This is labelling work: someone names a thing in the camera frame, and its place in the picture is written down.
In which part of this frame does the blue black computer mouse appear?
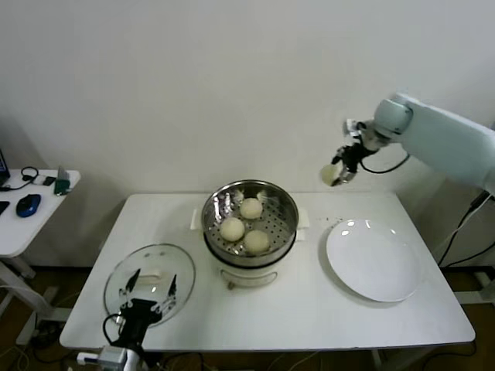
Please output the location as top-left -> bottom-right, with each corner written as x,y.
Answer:
15,193 -> 42,217

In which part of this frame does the black looped cable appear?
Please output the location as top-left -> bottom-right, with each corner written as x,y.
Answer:
0,165 -> 41,191

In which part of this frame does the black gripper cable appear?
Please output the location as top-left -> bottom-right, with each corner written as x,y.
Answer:
102,312 -> 127,345
358,148 -> 411,174

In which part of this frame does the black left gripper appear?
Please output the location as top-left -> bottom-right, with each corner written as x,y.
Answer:
118,269 -> 178,349

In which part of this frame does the thin black cable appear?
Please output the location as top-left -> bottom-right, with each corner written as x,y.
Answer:
439,243 -> 495,270

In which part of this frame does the large white plate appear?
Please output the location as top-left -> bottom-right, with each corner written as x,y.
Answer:
326,219 -> 422,303

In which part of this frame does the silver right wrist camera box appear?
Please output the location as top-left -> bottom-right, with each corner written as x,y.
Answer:
342,118 -> 363,138

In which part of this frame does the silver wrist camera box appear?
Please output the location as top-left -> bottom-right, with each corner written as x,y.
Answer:
76,345 -> 131,368
342,118 -> 363,138

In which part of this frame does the white table foot frame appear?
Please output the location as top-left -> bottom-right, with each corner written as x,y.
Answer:
452,271 -> 495,307

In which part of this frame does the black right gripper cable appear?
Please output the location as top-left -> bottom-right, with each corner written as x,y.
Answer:
358,148 -> 411,174

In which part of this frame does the round glass pot lid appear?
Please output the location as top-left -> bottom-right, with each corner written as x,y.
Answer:
103,242 -> 197,330

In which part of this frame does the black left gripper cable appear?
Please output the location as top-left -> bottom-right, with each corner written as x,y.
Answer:
102,312 -> 127,345

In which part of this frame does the white cable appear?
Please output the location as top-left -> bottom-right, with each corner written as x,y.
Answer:
432,210 -> 475,256

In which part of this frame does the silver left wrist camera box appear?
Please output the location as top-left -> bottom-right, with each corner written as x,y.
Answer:
76,345 -> 131,368

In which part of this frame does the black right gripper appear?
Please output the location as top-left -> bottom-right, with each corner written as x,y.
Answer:
331,133 -> 379,188

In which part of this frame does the white side table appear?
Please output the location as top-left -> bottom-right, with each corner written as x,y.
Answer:
0,168 -> 81,345

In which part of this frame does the white electric cooker base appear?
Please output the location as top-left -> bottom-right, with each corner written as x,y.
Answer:
191,206 -> 313,291

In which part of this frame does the black cable with plug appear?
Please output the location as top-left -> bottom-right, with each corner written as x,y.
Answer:
440,189 -> 494,266

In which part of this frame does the stainless steel steamer basket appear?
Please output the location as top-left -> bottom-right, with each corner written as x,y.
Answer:
201,179 -> 300,259

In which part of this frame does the white steamed baozi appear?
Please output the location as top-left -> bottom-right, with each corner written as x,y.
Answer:
319,164 -> 343,188
220,216 -> 246,243
240,197 -> 264,220
243,229 -> 271,255

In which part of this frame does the green standing gadget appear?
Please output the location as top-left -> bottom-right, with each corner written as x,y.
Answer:
53,165 -> 72,196

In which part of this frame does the laptop with blue screen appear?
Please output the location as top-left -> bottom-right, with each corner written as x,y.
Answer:
0,148 -> 11,186

